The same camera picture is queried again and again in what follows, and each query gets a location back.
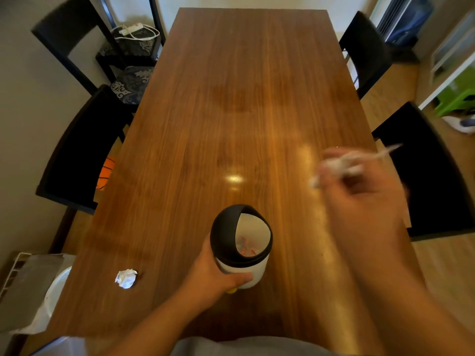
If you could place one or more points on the person's right hand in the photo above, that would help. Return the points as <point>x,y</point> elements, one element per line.
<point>362,203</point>

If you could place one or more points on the person's left hand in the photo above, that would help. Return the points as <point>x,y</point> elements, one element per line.
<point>207,272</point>

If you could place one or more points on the person's left thumb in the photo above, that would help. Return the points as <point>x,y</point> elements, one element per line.
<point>235,278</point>

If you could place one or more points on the person's right fingers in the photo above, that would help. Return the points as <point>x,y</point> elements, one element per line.
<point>336,170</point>

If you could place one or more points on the white tissue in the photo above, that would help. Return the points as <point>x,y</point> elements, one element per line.
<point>347,164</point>

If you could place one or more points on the small white bin black lid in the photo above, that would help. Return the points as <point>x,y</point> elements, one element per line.
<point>242,246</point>

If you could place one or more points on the person's left forearm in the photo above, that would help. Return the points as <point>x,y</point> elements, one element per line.
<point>159,328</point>

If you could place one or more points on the person's right forearm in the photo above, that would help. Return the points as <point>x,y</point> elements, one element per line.
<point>412,304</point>

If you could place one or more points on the pink scraps in bin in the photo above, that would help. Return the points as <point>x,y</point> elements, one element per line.
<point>249,247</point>

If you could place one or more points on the person's grey shirt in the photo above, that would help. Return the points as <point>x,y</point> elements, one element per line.
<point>252,346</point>

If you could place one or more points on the black dining chair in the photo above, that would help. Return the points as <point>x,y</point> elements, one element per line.
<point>83,59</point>
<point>79,151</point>
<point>430,170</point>
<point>365,51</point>

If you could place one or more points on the crumpled white paper ball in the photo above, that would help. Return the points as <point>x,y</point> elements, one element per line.
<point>125,278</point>

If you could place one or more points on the green plastic stool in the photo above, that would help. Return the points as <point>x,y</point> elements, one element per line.
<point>457,93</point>

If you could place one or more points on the orange basketball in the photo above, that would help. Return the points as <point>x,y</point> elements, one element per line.
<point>105,173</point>

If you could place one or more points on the grey cloth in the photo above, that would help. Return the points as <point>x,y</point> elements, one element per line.
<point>29,289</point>

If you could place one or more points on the patterned black seat cushion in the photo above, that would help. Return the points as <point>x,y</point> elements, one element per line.
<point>130,85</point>
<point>130,46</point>

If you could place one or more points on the white cabinet frame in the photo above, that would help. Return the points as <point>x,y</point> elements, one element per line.
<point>447,62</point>

